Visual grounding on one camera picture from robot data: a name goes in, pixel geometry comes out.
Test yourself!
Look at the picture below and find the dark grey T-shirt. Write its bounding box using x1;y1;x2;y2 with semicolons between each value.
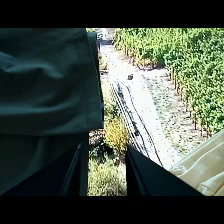
0;28;105;197

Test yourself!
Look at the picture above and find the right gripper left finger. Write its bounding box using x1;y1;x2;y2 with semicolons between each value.
3;142;90;197

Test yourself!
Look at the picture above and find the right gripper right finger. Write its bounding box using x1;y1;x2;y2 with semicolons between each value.
124;144;204;197

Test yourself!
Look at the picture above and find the cream garment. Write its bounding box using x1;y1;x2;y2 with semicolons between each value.
168;129;224;197

